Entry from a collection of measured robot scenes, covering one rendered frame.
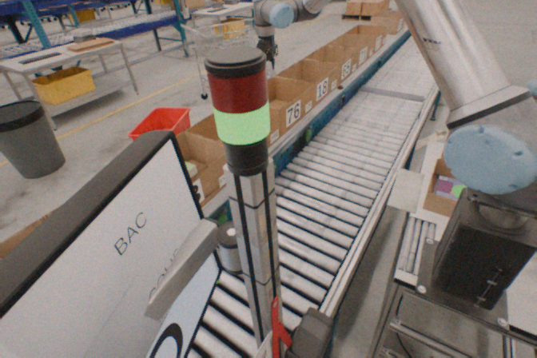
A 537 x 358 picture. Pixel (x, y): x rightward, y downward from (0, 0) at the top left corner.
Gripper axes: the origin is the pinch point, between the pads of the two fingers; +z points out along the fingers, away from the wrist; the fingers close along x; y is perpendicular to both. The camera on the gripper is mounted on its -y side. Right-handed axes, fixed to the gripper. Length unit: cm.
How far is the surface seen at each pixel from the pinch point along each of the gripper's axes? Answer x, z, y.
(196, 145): 15.0, 17.9, -43.5
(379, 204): -69, 40, -22
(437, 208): -92, 36, -17
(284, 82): 8.1, 23.2, 34.9
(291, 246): -43, 37, -61
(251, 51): -58, -60, -97
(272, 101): 14.2, 36.1, 29.7
